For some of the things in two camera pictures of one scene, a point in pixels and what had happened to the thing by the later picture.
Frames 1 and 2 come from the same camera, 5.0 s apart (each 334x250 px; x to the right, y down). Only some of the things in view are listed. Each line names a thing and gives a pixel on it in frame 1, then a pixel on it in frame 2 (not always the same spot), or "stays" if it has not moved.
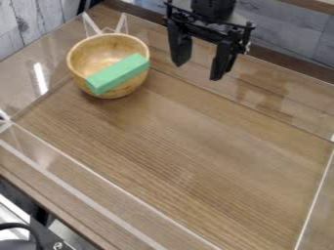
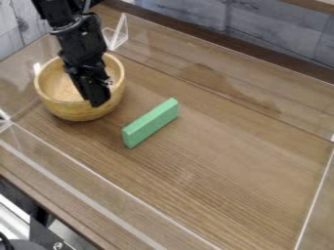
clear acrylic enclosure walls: x=141 y=155 stays
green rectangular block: x=117 y=73 → x=156 y=121
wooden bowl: x=96 y=53 → x=61 y=96
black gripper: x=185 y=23 → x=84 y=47
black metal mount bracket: x=50 y=239 stays
